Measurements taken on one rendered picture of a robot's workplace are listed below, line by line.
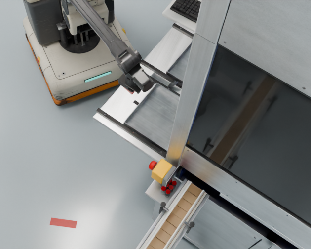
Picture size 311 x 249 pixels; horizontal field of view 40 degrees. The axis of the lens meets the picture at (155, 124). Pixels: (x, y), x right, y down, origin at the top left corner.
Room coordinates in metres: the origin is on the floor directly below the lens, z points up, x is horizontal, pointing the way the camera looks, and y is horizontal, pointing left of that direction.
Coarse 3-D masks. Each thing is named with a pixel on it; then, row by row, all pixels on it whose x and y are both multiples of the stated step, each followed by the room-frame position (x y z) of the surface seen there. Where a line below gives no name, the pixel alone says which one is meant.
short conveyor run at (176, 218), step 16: (176, 192) 0.55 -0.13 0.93; (192, 192) 0.56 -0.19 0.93; (160, 208) 0.47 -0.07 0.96; (176, 208) 0.48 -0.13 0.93; (192, 208) 0.48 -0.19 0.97; (160, 224) 0.40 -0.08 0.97; (176, 224) 0.42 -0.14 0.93; (192, 224) 0.41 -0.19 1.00; (144, 240) 0.34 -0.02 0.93; (160, 240) 0.37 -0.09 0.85; (176, 240) 0.36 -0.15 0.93
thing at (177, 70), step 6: (186, 48) 1.30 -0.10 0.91; (180, 54) 1.26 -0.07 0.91; (186, 54) 1.28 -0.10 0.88; (180, 60) 1.24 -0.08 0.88; (186, 60) 1.25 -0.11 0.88; (174, 66) 1.20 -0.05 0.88; (180, 66) 1.21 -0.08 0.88; (186, 66) 1.21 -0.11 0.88; (168, 72) 1.14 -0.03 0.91; (174, 72) 1.17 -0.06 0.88; (180, 72) 1.17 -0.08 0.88; (174, 78) 1.12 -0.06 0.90; (180, 78) 1.14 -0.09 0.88
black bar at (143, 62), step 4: (144, 60) 1.20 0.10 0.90; (144, 64) 1.18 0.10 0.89; (148, 64) 1.18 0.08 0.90; (148, 68) 1.17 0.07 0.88; (152, 68) 1.16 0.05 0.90; (156, 68) 1.16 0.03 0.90; (156, 72) 1.15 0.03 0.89; (160, 72) 1.15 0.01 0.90; (164, 76) 1.13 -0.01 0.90; (168, 76) 1.13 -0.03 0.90; (168, 80) 1.11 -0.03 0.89; (172, 80) 1.11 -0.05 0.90; (176, 80) 1.11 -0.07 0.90; (176, 84) 1.09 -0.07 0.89; (180, 84) 1.09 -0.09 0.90
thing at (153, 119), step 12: (156, 84) 1.07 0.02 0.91; (156, 96) 1.02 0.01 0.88; (168, 96) 1.03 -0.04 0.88; (144, 108) 0.95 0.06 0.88; (156, 108) 0.96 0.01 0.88; (168, 108) 0.97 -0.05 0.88; (132, 120) 0.88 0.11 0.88; (144, 120) 0.89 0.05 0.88; (156, 120) 0.89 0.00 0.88; (168, 120) 0.90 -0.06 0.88; (144, 132) 0.82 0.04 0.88; (156, 132) 0.83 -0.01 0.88; (168, 132) 0.84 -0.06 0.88; (156, 144) 0.76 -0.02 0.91; (168, 144) 0.78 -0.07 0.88
